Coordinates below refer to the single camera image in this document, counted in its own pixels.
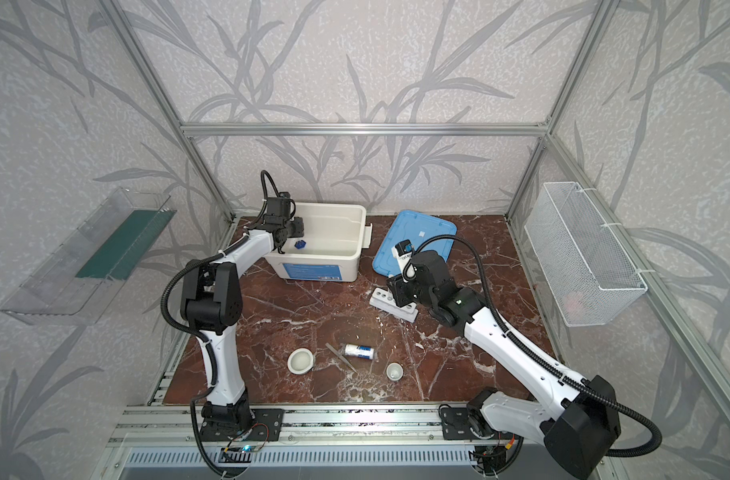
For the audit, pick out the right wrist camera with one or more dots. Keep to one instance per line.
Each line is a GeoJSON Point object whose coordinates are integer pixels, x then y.
{"type": "Point", "coordinates": [402, 252]}

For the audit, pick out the white gauze roll blue label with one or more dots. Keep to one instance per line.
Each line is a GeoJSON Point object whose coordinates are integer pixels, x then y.
{"type": "Point", "coordinates": [359, 351]}

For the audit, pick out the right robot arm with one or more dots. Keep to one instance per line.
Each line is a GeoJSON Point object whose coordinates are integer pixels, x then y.
{"type": "Point", "coordinates": [577, 420]}

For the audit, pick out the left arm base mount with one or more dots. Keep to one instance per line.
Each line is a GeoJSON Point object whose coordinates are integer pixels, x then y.
{"type": "Point", "coordinates": [257, 425]}

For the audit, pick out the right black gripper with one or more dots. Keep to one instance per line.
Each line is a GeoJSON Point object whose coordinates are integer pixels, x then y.
{"type": "Point", "coordinates": [398, 291]}

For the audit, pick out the large white ceramic dish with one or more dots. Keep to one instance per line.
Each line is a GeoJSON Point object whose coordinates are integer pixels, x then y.
{"type": "Point", "coordinates": [301, 361]}

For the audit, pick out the small white ceramic crucible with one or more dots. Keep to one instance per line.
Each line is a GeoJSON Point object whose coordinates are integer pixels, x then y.
{"type": "Point", "coordinates": [394, 371]}

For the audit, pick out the blue plastic bin lid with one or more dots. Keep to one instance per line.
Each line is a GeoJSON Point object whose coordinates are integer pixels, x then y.
{"type": "Point", "coordinates": [408, 225]}

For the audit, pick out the clear acrylic wall shelf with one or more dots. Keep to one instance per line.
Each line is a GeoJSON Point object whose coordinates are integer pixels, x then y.
{"type": "Point", "coordinates": [76, 283]}

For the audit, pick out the white plastic storage bin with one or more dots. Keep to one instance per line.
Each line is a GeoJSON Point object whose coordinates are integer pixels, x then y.
{"type": "Point", "coordinates": [336, 235]}

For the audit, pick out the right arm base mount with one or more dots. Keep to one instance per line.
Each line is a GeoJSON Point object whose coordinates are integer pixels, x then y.
{"type": "Point", "coordinates": [463, 423]}

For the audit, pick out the aluminium front rail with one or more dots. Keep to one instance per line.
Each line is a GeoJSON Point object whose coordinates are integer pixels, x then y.
{"type": "Point", "coordinates": [331, 424]}

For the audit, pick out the white test tube rack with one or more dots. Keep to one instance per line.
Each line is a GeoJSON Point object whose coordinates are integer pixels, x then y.
{"type": "Point", "coordinates": [384, 300]}

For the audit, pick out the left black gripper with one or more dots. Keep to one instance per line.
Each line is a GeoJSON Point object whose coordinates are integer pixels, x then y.
{"type": "Point", "coordinates": [290, 227]}

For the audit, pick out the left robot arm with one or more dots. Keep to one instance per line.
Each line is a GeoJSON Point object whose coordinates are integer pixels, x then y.
{"type": "Point", "coordinates": [204, 300]}

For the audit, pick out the white wire mesh basket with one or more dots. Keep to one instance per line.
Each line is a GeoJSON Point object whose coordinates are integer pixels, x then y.
{"type": "Point", "coordinates": [589, 274]}

